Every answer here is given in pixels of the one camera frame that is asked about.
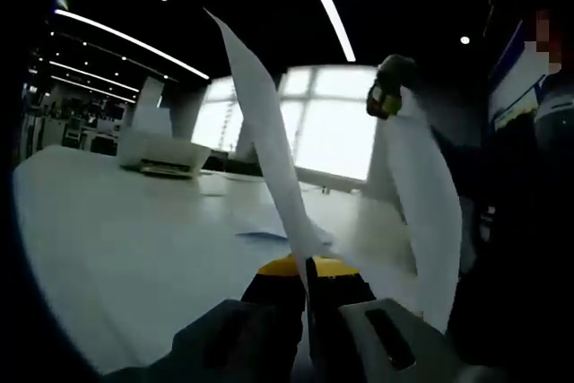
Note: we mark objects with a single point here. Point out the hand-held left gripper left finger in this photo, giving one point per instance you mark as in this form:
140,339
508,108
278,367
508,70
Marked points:
202,347

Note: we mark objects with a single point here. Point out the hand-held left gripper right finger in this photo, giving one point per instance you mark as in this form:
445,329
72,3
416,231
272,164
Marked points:
354,342

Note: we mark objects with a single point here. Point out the white printing papers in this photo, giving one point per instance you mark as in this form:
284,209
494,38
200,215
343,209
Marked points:
251,223

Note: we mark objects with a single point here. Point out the white cloth sheet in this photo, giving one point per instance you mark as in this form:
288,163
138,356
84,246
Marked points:
430,221

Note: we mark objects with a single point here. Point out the long ceiling light strip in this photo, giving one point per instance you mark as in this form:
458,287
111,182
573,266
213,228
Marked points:
324,2

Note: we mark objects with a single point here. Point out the white grey chest device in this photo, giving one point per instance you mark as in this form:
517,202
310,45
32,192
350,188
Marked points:
556,118

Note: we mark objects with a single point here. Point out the operator in black clothes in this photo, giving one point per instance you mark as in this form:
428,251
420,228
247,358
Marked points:
515,266

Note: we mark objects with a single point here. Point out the white printer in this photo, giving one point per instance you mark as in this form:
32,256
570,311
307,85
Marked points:
157,150

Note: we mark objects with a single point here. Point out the blue white wall poster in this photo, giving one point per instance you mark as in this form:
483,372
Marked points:
511,105

